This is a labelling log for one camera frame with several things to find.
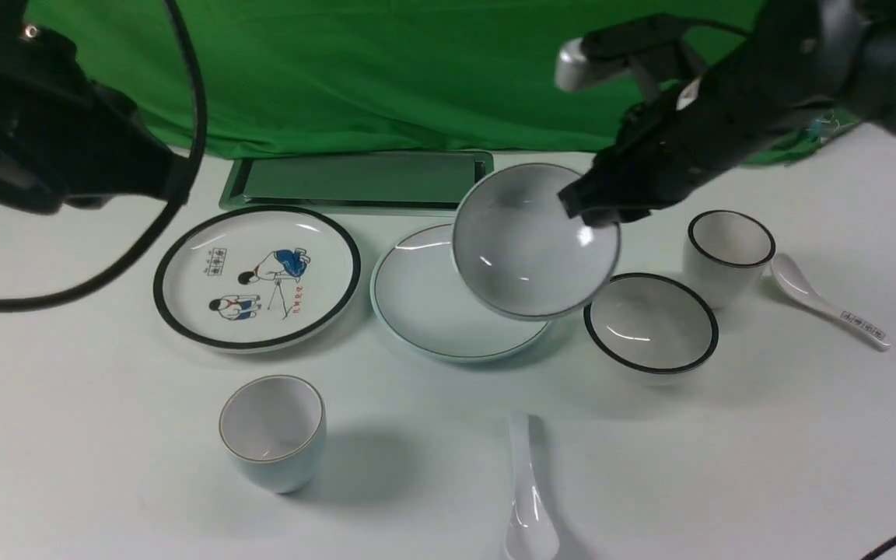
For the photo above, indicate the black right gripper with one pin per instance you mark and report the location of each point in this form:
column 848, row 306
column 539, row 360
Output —
column 673, row 151

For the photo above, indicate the pale blue thin-rimmed bowl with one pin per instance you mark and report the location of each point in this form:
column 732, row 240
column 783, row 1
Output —
column 518, row 252

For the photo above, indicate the plain white ceramic spoon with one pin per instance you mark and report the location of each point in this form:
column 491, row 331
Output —
column 530, row 533

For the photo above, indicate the pale blue cup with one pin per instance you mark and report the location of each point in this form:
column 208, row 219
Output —
column 275, row 429

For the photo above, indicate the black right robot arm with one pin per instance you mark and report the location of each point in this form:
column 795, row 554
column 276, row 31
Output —
column 813, row 55

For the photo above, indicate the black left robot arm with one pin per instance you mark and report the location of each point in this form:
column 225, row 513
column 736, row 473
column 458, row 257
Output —
column 66, row 139

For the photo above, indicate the black-rimmed white cup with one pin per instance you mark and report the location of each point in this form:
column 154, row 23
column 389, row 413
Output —
column 725, row 254

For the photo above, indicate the black-rimmed white bowl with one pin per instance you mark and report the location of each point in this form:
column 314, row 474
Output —
column 654, row 327

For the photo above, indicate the white spoon with label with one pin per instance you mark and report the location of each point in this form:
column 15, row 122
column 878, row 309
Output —
column 791, row 281

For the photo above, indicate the pale blue plain plate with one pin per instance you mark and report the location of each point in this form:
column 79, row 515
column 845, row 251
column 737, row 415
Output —
column 419, row 297

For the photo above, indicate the green backdrop cloth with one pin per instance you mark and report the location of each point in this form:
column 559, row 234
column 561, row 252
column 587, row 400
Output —
column 314, row 77

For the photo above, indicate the black-rimmed illustrated plate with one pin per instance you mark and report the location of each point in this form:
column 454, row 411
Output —
column 257, row 279

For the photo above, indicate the metal table cable hatch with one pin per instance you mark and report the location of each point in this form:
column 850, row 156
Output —
column 394, row 180

